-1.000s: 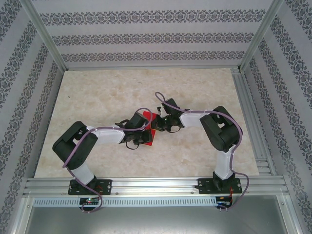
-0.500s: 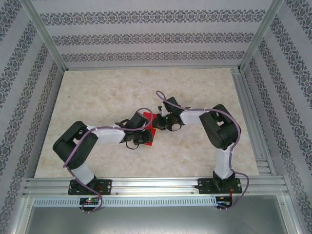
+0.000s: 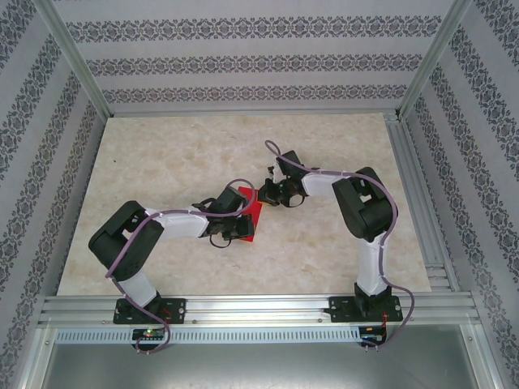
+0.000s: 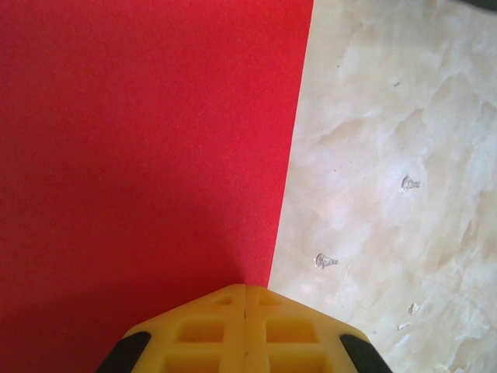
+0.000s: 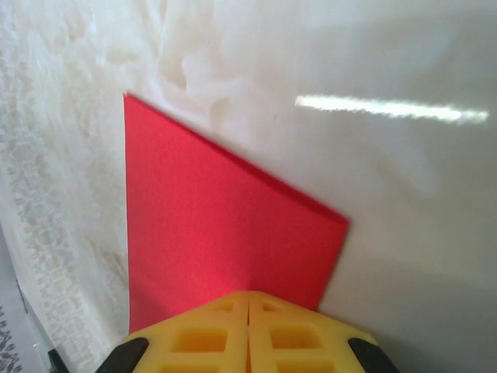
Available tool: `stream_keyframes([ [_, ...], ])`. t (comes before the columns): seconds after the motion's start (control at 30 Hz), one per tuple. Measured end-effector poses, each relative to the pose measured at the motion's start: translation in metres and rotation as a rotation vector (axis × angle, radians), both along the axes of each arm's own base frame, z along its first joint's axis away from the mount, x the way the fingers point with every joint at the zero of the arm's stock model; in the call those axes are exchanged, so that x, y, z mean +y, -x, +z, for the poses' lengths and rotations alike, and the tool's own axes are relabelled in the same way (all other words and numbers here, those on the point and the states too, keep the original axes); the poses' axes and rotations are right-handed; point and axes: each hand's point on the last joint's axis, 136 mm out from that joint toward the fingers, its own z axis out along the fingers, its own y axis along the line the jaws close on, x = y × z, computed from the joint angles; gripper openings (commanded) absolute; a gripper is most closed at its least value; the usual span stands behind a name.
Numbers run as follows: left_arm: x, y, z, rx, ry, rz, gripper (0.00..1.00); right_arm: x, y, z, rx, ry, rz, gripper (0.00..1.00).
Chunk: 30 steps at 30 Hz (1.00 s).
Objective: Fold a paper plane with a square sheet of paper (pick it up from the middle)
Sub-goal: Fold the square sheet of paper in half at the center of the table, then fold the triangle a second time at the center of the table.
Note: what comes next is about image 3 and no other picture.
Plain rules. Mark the wide aluminium mounting rail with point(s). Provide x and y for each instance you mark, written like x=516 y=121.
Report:
x=259 y=310

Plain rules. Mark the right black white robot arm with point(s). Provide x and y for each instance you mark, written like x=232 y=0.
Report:
x=365 y=219

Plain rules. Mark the aluminium frame post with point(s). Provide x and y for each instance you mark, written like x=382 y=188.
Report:
x=436 y=52
x=71 y=52

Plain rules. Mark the thin aluminium wall rail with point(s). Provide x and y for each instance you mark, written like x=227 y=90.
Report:
x=251 y=113

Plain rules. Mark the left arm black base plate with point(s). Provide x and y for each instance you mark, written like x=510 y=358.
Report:
x=176 y=310

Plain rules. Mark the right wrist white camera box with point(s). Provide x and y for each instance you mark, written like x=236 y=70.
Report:
x=277 y=172

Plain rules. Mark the red square paper sheet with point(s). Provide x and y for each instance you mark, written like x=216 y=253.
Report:
x=258 y=215

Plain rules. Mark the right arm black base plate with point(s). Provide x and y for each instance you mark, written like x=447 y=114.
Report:
x=340 y=310

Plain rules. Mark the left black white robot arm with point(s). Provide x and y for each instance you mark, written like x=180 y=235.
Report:
x=121 y=243

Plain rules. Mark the grey sheet metal tray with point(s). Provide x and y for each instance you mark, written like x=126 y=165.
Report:
x=259 y=368

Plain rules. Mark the aluminium side rail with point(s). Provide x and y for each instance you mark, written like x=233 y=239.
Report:
x=410 y=170

